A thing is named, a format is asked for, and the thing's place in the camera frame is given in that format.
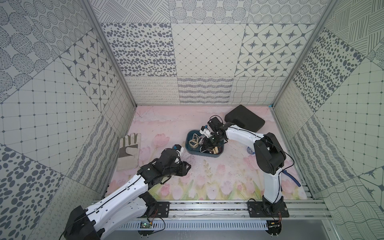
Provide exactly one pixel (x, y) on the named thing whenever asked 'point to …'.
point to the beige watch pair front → (194, 142)
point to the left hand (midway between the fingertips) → (191, 168)
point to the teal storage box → (196, 151)
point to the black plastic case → (251, 120)
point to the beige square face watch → (215, 150)
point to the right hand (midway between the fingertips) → (204, 149)
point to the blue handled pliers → (285, 172)
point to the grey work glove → (128, 154)
